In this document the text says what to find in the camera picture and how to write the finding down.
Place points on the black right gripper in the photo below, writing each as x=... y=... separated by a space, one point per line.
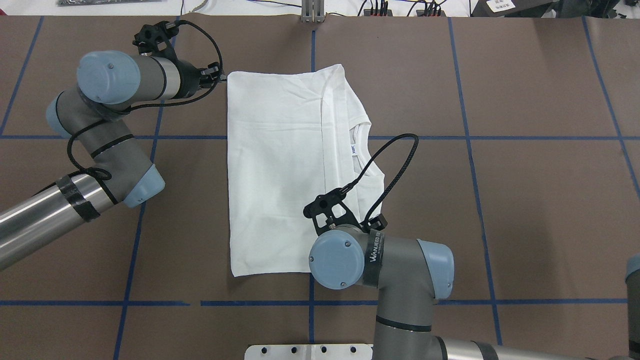
x=380 y=221

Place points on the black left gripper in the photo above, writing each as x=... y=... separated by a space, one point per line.
x=189 y=80

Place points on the white long-sleeve printed shirt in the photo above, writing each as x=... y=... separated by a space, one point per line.
x=290 y=138

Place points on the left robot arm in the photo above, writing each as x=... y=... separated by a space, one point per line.
x=110 y=166

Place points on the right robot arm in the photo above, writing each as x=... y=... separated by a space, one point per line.
x=411 y=276

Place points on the orange black adapter far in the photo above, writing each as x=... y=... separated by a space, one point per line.
x=375 y=8

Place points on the orange black adapter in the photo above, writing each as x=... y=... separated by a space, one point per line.
x=431 y=9
x=375 y=8

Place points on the orange black adapter near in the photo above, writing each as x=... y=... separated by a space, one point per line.
x=431 y=9

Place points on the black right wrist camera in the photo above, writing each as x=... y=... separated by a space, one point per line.
x=321 y=211

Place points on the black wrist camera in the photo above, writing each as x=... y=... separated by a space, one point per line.
x=321 y=211
x=155 y=40

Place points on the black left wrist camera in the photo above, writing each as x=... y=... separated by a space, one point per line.
x=155 y=40

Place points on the aluminium frame post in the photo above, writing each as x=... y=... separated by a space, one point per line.
x=313 y=11

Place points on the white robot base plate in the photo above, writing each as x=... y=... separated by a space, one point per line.
x=340 y=351

